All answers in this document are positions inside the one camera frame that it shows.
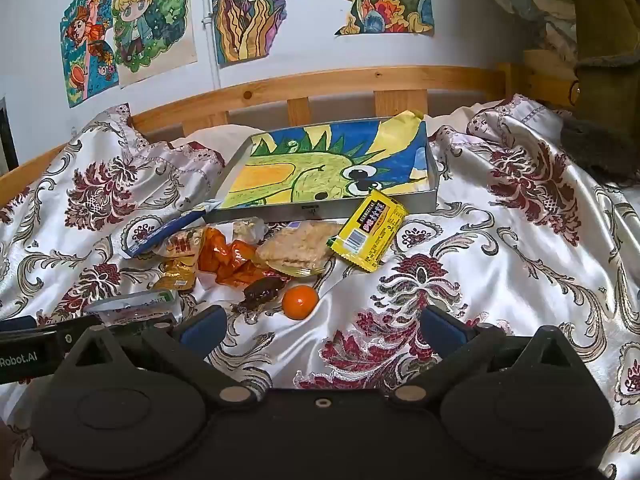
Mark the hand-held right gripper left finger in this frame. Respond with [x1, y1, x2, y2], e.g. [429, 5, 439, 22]
[52, 305, 261, 408]

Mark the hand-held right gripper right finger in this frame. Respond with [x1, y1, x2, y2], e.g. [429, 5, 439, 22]
[392, 305, 591, 407]

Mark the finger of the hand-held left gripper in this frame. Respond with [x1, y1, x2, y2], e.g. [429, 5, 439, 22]
[50, 315, 103, 348]

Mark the green white snack packet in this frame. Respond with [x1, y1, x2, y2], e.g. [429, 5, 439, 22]
[82, 290, 182, 328]

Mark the gold foil packet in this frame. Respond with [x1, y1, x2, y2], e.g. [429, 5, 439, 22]
[152, 257, 197, 293]

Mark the dark candy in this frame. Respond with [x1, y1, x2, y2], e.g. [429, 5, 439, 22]
[237, 277, 283, 311]

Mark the orange spicy snack packet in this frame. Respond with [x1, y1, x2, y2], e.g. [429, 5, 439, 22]
[197, 226, 291, 286]

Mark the mixed nut snack packet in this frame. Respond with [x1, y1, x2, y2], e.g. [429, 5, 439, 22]
[150, 216, 269, 259]

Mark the small orange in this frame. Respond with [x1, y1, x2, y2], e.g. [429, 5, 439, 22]
[281, 285, 320, 320]

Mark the navy blue stick packet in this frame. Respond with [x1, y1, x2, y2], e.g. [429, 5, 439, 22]
[122, 199, 223, 256]

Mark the rice cracker packet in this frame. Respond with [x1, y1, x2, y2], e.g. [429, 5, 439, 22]
[255, 221, 346, 278]

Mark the yellow snack packet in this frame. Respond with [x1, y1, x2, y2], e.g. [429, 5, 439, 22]
[326, 189, 408, 273]

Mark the grey metal tray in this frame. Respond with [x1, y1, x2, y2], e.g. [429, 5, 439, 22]
[207, 112, 441, 223]

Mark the floral satin blanket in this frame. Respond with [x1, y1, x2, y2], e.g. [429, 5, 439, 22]
[0, 92, 640, 480]

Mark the dinosaur drawing paper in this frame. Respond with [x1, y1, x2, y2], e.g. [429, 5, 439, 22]
[222, 110, 431, 209]

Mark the cream pillow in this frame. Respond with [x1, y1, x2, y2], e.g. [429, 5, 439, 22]
[180, 122, 266, 153]

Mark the dark panel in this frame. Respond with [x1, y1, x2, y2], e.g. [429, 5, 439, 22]
[0, 97, 21, 171]

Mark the grey fuzzy cloth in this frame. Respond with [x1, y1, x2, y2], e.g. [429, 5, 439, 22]
[560, 105, 640, 181]

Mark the floral curtain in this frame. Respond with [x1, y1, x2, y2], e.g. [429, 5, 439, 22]
[467, 0, 581, 56]

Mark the olive green garment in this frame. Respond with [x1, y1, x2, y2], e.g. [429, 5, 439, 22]
[570, 0, 640, 111]

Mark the wooden bed rail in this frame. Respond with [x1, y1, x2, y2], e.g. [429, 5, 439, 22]
[0, 50, 581, 208]

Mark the red-haired figure wall poster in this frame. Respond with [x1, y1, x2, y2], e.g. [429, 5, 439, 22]
[60, 0, 121, 108]

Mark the white wall pipe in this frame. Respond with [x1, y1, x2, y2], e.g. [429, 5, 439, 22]
[202, 0, 221, 88]

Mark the cartoon child wall poster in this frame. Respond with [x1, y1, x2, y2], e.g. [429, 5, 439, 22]
[107, 0, 198, 86]

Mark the orange plants wall poster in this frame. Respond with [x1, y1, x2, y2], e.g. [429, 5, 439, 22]
[210, 0, 316, 68]

